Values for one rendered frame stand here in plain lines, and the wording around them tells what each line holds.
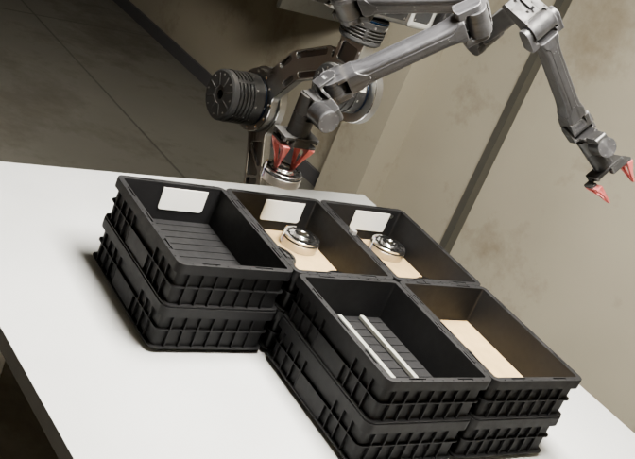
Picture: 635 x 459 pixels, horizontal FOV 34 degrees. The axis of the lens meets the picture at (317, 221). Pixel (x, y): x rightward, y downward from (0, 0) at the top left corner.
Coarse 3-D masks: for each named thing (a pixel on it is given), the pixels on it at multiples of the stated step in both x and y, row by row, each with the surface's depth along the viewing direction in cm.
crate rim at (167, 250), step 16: (128, 176) 246; (128, 192) 238; (224, 192) 259; (144, 208) 233; (240, 208) 254; (144, 224) 230; (160, 240) 224; (176, 256) 218; (192, 272) 218; (208, 272) 221; (224, 272) 223; (240, 272) 225; (256, 272) 227; (272, 272) 230; (288, 272) 232
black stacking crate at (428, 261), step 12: (348, 216) 287; (396, 216) 296; (396, 228) 296; (408, 228) 292; (408, 240) 292; (420, 240) 288; (408, 252) 291; (420, 252) 287; (432, 252) 283; (420, 264) 287; (432, 264) 283; (444, 264) 279; (432, 276) 283; (444, 276) 279; (456, 276) 275
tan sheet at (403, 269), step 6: (366, 240) 294; (390, 264) 285; (396, 264) 286; (402, 264) 288; (408, 264) 289; (396, 270) 282; (402, 270) 284; (408, 270) 286; (414, 270) 287; (402, 276) 280; (408, 276) 282; (414, 276) 284; (420, 276) 285
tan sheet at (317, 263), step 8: (272, 232) 274; (280, 232) 276; (296, 256) 266; (304, 256) 268; (312, 256) 270; (320, 256) 272; (296, 264) 261; (304, 264) 263; (312, 264) 265; (320, 264) 267; (328, 264) 269
